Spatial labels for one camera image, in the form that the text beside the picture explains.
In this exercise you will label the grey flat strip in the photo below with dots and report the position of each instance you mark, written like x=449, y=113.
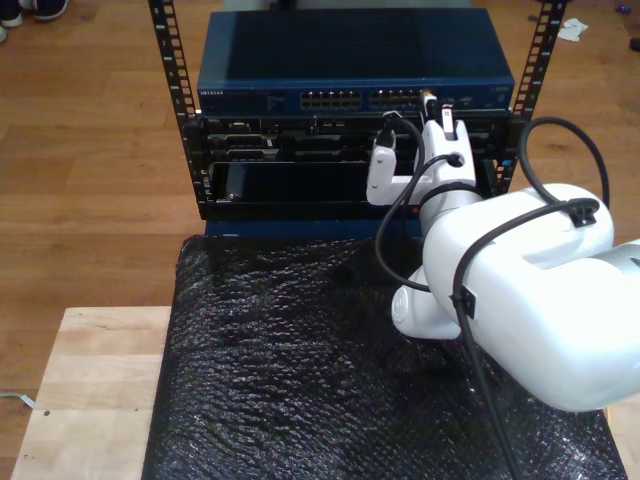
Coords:
x=15, y=397

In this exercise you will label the black rack shelf tray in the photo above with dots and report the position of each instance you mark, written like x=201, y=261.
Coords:
x=300, y=210

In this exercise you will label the person's dark shoe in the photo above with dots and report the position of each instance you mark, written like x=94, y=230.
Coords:
x=50, y=7

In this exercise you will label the dark blue rack base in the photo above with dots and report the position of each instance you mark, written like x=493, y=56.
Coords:
x=310, y=229

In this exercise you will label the small dark object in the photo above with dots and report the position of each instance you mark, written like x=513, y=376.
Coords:
x=635, y=44

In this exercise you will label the black rack server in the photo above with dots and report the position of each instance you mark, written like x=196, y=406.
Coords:
x=300, y=145

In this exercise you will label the black bubble mat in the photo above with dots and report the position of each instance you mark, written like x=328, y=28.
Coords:
x=275, y=400

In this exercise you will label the blue network switch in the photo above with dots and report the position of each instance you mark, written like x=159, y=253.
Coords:
x=325, y=50

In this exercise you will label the crumpled white paper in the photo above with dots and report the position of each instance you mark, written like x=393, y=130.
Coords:
x=572, y=30

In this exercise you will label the black perforated rack post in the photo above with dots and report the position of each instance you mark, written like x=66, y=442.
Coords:
x=167, y=50
x=542, y=50

